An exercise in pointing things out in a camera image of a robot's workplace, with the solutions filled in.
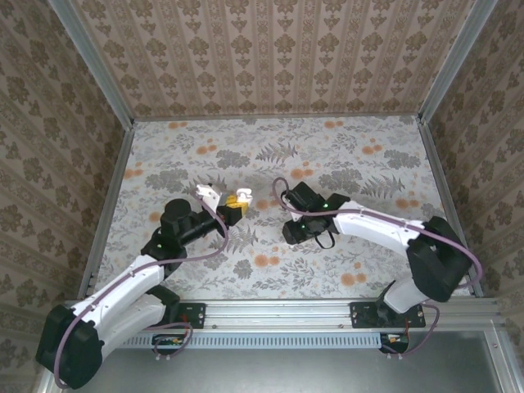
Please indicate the white earbud charging case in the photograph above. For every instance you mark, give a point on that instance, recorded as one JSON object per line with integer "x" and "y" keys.
{"x": 244, "y": 192}

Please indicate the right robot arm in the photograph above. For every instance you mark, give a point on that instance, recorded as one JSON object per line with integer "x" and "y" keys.
{"x": 368, "y": 225}

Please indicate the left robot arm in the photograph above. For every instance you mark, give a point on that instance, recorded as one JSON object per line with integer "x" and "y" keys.
{"x": 123, "y": 286}

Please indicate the grey metal sheet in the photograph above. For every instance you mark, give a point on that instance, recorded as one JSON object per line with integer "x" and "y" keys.
{"x": 286, "y": 372}

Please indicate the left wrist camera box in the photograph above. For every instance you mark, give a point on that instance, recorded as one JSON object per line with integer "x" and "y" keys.
{"x": 206, "y": 194}

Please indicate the aluminium table side rail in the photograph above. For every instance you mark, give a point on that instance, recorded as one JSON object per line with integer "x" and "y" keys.
{"x": 116, "y": 180}
{"x": 439, "y": 172}

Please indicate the thin aluminium table rail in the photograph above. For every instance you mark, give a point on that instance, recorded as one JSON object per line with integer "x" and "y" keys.
{"x": 278, "y": 117}

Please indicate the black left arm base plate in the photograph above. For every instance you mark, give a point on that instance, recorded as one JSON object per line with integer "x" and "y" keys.
{"x": 192, "y": 315}

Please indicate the aluminium mounting rail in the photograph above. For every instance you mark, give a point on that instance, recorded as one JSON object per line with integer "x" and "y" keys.
{"x": 278, "y": 313}

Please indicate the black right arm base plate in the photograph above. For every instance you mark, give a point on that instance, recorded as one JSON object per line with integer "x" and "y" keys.
{"x": 364, "y": 315}

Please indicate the aluminium frame post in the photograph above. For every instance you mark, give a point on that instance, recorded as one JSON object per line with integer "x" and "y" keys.
{"x": 94, "y": 61}
{"x": 454, "y": 61}

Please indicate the aluminium lower frame rail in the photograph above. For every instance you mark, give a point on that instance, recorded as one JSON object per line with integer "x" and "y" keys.
{"x": 501, "y": 360}

